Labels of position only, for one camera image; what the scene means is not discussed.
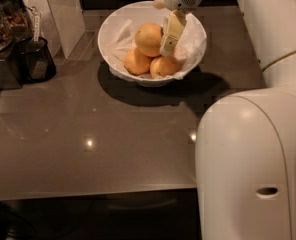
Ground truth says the dark bowl of nuts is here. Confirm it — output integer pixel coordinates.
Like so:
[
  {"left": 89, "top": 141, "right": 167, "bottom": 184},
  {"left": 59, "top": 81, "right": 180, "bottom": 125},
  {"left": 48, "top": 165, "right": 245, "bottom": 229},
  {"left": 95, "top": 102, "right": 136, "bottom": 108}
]
[{"left": 0, "top": 1, "right": 28, "bottom": 51}]

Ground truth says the white bowl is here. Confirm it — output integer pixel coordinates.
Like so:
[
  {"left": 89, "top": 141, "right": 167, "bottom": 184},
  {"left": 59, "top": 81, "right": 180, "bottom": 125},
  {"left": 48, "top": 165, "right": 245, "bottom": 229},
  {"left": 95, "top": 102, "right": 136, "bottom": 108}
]
[{"left": 97, "top": 0, "right": 208, "bottom": 88}]

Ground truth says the black box stand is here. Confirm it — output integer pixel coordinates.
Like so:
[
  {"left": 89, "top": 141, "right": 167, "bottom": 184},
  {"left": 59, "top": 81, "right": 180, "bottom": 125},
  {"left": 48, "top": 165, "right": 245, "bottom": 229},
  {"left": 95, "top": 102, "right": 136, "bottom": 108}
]
[{"left": 0, "top": 45, "right": 23, "bottom": 90}]

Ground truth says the front left orange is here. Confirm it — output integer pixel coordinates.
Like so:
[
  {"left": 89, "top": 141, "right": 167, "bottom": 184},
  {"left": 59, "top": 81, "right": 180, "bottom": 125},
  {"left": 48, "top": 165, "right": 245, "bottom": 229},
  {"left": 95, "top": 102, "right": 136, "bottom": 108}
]
[{"left": 123, "top": 48, "right": 152, "bottom": 76}]

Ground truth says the white plastic bag liner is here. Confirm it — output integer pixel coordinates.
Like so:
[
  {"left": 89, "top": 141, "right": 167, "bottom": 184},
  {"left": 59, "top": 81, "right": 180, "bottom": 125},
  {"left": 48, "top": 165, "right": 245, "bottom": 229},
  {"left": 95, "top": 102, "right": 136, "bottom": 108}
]
[{"left": 105, "top": 7, "right": 207, "bottom": 81}]

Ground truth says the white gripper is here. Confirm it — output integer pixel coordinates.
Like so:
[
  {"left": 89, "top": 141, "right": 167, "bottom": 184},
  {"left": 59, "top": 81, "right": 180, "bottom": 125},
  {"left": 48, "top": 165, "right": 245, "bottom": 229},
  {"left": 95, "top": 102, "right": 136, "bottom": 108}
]
[{"left": 153, "top": 0, "right": 203, "bottom": 56}]

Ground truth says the black container with tag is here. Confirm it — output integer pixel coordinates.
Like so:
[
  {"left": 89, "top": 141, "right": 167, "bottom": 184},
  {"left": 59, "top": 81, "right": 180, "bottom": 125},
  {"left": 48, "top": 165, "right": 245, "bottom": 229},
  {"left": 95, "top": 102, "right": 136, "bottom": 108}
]
[{"left": 15, "top": 6, "right": 56, "bottom": 83}]

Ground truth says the orange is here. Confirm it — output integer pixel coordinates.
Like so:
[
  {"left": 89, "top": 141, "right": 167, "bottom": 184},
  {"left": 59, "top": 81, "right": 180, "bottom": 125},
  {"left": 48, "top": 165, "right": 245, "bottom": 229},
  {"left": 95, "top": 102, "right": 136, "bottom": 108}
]
[
  {"left": 123, "top": 48, "right": 152, "bottom": 76},
  {"left": 150, "top": 56, "right": 181, "bottom": 78},
  {"left": 135, "top": 22, "right": 163, "bottom": 57}
]

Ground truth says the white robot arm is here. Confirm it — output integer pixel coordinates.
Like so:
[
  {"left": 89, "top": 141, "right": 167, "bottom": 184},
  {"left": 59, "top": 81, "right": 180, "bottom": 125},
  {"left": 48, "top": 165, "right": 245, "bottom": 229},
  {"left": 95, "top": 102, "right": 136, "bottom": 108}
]
[{"left": 195, "top": 0, "right": 296, "bottom": 240}]

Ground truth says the front right orange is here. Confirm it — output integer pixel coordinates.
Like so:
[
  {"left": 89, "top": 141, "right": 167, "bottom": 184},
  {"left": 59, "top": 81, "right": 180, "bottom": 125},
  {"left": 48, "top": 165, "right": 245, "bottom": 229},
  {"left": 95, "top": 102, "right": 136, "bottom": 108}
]
[{"left": 150, "top": 56, "right": 181, "bottom": 78}]

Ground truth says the white paper bag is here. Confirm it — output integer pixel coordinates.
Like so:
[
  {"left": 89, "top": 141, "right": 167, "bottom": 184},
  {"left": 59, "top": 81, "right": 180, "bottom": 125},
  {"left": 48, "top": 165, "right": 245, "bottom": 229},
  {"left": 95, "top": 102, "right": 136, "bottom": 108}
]
[{"left": 23, "top": 0, "right": 86, "bottom": 58}]

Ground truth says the top orange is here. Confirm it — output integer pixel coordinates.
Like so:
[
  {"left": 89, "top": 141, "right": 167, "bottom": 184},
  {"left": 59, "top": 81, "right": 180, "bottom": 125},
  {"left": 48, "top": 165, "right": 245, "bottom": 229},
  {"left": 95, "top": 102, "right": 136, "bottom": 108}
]
[{"left": 135, "top": 22, "right": 163, "bottom": 57}]

